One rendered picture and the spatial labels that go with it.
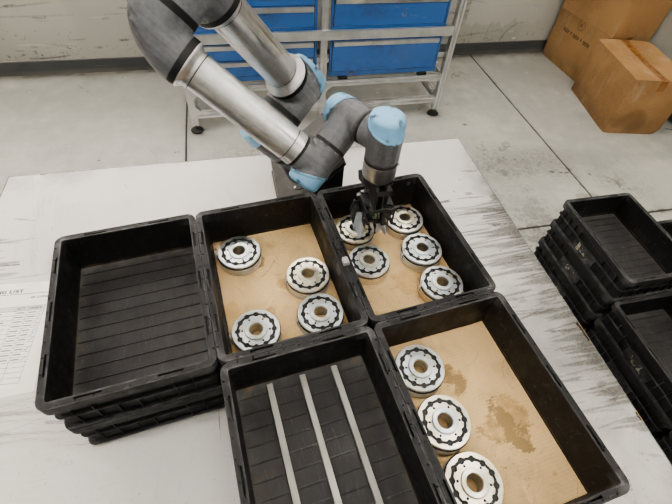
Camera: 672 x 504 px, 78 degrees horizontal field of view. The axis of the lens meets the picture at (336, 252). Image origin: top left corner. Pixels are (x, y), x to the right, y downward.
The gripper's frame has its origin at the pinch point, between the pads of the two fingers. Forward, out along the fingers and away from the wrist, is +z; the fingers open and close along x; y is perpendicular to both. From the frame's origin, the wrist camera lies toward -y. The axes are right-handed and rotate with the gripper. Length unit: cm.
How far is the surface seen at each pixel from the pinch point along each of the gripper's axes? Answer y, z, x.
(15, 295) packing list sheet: -4, 15, -92
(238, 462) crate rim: 52, -8, -35
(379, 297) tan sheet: 20.1, 2.1, -1.7
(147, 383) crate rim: 36, -8, -50
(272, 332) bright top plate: 26.7, -1.1, -27.6
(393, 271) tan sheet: 13.2, 2.1, 3.9
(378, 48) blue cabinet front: -177, 36, 58
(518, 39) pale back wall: -263, 74, 216
